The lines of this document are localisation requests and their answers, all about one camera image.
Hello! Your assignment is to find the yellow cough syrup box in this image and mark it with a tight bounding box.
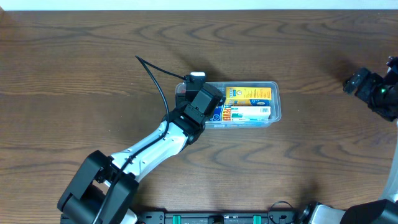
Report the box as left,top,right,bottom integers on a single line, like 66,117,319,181
225,87,272,106

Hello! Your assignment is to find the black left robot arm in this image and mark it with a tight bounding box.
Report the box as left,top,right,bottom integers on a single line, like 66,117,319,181
57,83,224,223

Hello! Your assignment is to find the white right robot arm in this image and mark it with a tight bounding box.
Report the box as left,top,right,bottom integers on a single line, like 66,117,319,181
297,56,397,224

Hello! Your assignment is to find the white Panadol box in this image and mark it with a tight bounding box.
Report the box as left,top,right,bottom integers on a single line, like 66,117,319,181
231,106,271,121

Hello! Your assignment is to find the black mounting rail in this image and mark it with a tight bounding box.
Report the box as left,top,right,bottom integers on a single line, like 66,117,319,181
137,210,310,224

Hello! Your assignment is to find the blue cooling patch box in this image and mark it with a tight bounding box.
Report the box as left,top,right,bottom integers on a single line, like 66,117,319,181
208,104,271,123

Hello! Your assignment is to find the clear plastic container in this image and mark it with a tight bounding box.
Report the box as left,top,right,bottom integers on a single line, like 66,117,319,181
174,80,282,130

